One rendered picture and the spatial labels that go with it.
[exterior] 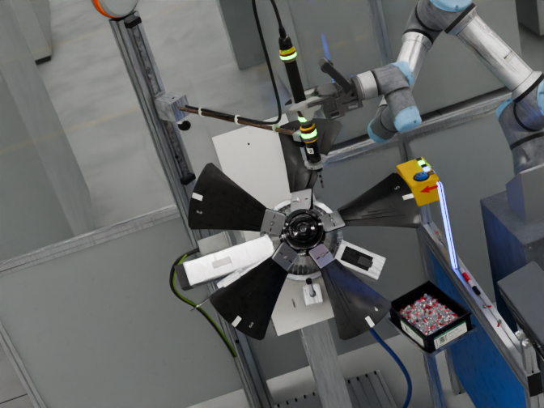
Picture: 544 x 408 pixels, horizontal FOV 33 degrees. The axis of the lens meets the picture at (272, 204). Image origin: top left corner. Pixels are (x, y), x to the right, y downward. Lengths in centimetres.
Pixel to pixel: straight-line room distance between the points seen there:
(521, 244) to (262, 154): 88
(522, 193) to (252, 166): 87
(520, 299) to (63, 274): 190
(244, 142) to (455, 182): 103
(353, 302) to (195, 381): 137
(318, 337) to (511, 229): 74
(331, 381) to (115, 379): 104
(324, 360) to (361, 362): 86
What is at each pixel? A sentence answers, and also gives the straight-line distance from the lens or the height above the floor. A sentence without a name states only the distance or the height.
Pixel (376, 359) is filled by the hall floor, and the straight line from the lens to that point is 407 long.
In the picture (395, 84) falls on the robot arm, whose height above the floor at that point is 158.
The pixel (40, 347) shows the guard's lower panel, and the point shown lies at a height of 59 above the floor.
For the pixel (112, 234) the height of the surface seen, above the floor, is 98.
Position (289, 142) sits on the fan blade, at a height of 137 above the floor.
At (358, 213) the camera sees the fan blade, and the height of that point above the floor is 119.
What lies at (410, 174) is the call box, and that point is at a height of 107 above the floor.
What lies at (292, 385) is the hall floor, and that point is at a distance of 406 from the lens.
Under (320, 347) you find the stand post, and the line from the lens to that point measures 319.
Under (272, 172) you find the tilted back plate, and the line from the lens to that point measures 306.
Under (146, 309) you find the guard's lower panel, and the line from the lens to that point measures 374.
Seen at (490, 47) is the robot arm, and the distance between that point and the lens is 282.
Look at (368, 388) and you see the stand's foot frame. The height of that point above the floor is 8.
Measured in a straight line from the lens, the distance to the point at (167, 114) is 309.
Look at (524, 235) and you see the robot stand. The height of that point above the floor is 100.
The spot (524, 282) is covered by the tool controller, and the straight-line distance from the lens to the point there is 235.
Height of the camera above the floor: 272
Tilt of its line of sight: 31 degrees down
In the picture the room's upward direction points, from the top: 17 degrees counter-clockwise
